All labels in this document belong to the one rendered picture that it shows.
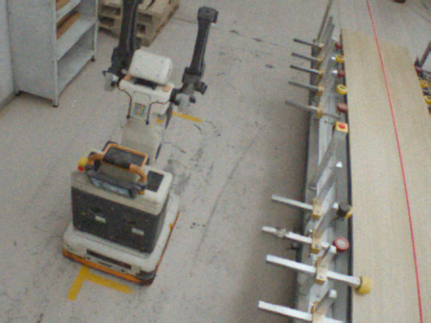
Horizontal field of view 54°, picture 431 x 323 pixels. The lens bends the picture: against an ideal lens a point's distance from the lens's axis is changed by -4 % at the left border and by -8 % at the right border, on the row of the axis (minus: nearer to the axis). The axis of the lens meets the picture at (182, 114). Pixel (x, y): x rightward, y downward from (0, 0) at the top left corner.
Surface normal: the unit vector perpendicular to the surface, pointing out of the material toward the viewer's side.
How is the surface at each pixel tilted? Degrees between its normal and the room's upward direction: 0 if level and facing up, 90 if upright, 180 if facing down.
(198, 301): 0
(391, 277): 0
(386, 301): 0
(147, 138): 82
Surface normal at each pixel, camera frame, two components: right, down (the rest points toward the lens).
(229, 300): 0.15, -0.77
